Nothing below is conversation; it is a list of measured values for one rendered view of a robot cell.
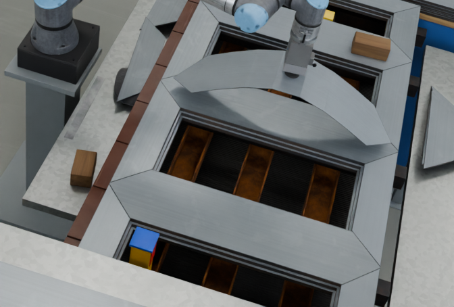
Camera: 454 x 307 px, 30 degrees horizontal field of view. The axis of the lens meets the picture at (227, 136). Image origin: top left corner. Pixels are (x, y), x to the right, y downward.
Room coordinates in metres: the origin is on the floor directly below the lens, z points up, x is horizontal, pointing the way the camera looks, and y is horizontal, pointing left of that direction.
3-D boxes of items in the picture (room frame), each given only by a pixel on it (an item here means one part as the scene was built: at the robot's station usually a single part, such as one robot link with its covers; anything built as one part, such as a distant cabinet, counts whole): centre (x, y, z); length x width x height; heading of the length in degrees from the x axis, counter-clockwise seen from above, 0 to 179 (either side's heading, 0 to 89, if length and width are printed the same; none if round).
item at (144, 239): (1.28, 0.14, 0.88); 0.06 x 0.06 x 0.02; 85
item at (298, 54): (1.87, -0.15, 1.11); 0.10 x 0.09 x 0.16; 91
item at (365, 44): (2.27, -0.39, 0.87); 0.12 x 0.06 x 0.05; 90
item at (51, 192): (2.11, 0.36, 0.67); 1.30 x 0.20 x 0.03; 175
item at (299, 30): (1.87, -0.14, 1.19); 0.08 x 0.08 x 0.05
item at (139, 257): (1.28, 0.14, 0.78); 0.05 x 0.05 x 0.19; 85
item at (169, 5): (2.46, 0.30, 0.70); 0.39 x 0.12 x 0.04; 175
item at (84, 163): (1.61, 0.38, 0.70); 0.10 x 0.06 x 0.05; 7
